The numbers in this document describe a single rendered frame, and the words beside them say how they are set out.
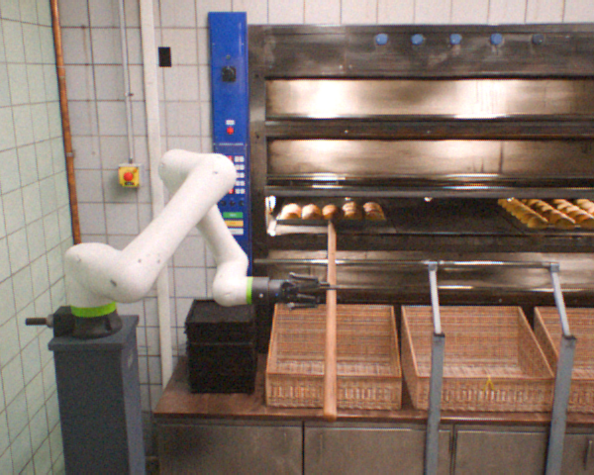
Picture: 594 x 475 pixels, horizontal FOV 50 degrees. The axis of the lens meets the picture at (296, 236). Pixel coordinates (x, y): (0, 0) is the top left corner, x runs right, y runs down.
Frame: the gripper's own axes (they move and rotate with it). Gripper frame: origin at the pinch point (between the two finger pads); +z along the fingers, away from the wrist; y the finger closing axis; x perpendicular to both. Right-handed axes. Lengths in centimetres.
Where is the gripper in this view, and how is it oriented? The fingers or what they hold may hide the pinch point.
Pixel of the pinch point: (330, 292)
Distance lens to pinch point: 212.9
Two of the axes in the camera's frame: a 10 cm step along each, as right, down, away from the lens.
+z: 10.0, 0.2, -0.5
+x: -0.5, 2.6, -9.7
